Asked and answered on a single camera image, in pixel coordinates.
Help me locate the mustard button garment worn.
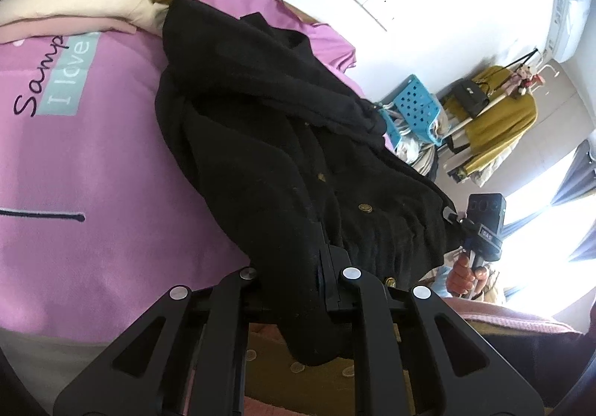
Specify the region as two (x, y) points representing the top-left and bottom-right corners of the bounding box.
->
(186, 321), (421, 416)

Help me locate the white clothes rack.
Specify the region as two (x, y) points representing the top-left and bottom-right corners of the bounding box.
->
(437, 47), (560, 175)

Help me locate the mustard coat on rack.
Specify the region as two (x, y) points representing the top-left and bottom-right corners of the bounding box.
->
(441, 65), (540, 186)

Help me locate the pink bed sheet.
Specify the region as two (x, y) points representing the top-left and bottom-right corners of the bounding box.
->
(0, 0), (397, 344)

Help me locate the white air conditioner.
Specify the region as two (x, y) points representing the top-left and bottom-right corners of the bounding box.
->
(545, 0), (592, 63)

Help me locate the light pink folded garment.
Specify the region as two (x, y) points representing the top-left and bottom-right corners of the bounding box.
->
(0, 16), (136, 44)

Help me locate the black knit cardigan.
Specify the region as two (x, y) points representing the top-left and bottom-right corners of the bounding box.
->
(156, 0), (462, 366)

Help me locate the blue perforated plastic basket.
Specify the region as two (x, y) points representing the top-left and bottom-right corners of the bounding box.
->
(376, 74), (443, 149)

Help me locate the grey window curtain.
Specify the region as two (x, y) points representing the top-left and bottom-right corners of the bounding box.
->
(503, 136), (595, 262)

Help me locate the cream folded garment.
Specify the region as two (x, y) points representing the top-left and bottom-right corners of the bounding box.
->
(1, 0), (168, 36)

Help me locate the right hand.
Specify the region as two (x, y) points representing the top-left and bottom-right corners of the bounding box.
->
(446, 254), (489, 297)

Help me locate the black shoulder bag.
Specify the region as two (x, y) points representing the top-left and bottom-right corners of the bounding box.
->
(451, 79), (490, 118)

